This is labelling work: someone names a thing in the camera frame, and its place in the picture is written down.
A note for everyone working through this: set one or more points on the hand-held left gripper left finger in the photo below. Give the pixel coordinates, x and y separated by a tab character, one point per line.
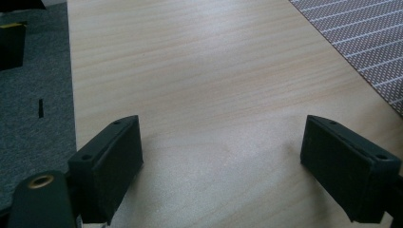
107	171

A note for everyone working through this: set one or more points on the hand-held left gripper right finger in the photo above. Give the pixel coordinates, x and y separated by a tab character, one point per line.
345	171

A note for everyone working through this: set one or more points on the small black floor strip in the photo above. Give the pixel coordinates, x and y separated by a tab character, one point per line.
41	109

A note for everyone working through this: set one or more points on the grey striped placemat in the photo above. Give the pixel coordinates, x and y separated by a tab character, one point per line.
364	31

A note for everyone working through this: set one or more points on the black stand base yellow tape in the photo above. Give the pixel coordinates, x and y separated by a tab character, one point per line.
11	47

